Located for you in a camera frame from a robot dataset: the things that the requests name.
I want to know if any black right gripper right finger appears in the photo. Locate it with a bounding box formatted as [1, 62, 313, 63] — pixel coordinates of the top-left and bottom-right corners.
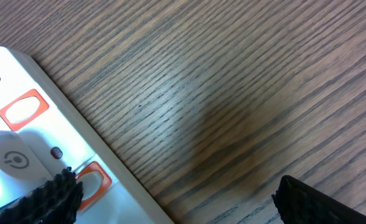
[272, 175, 366, 224]

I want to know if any white power strip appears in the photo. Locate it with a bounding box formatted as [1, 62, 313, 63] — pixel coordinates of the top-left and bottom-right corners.
[0, 47, 171, 223]

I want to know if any white wall charger adapter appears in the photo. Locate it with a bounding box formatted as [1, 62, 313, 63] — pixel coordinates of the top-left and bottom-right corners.
[0, 131, 52, 208]

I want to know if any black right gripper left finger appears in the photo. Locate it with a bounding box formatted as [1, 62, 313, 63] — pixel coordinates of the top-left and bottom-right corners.
[0, 167, 83, 224]

